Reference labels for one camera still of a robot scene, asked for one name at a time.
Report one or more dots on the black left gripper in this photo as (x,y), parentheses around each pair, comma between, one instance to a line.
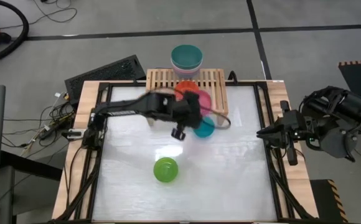
(188,110)

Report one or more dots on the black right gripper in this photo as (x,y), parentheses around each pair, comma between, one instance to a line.
(292,130)

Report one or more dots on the small pink bowl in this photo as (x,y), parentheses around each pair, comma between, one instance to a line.
(206,102)

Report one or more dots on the small orange bowl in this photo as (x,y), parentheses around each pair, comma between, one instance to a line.
(183,87)

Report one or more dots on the small blue bowl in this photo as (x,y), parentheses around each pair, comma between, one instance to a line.
(205,130)

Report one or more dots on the large teal bowl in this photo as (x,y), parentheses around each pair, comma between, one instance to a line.
(186,56)

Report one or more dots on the small green bowl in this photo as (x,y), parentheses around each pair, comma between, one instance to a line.
(165,169)

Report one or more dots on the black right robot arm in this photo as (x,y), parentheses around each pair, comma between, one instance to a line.
(339,105)

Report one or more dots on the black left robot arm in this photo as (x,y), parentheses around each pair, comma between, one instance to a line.
(130,109)

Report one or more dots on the wooden slatted shelf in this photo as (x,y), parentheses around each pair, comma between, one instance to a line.
(162,81)

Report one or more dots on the large white bowl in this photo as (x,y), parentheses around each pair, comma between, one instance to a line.
(186,73)

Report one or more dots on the black perforated mat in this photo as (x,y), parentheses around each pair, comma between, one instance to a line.
(105,74)

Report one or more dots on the white plug connector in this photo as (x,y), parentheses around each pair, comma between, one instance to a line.
(59,95)

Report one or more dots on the black desk board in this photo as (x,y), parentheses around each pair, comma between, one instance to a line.
(31,165)

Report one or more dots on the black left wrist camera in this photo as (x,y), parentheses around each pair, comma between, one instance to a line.
(179,133)

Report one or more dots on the black aluminium table frame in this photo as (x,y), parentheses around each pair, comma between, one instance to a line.
(121,84)

